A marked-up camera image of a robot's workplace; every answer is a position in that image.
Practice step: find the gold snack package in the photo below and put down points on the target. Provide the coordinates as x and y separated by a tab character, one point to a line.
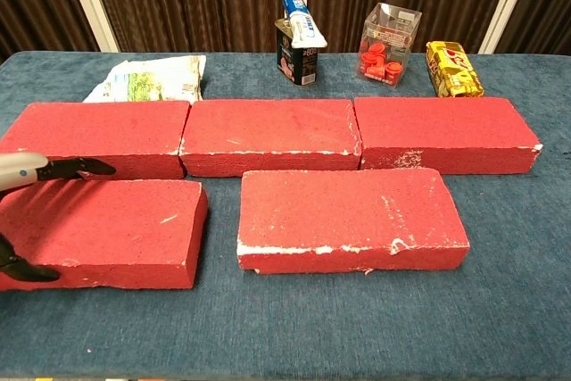
455	73

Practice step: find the red foam brick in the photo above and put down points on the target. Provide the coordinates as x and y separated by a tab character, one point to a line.
446	126
89	131
111	229
267	126

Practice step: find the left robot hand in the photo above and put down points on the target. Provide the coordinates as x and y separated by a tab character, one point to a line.
22	169

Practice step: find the crumpled white snack bag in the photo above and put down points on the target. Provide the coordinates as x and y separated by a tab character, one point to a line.
147	80

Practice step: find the red brick with chipped edge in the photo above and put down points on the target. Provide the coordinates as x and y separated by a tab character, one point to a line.
348	211

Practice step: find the black tin can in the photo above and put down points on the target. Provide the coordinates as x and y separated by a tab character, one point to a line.
290	64

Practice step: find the white blue toothpaste tube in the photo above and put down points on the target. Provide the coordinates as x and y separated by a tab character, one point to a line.
303	24

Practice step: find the clear plastic box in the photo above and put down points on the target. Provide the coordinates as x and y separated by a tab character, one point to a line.
401	28

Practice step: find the blue table cloth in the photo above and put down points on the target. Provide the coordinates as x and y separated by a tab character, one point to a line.
285	323

